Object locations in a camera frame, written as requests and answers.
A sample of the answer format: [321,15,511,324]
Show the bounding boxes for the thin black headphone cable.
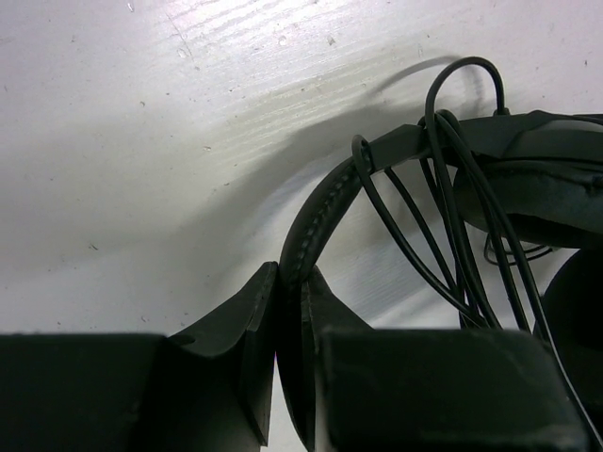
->
[350,56,597,452]

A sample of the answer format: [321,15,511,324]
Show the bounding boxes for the black headphones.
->
[279,108,603,340]

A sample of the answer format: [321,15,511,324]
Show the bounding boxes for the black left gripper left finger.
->
[159,262,277,447]

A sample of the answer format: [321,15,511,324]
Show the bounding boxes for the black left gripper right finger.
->
[275,266,378,451]

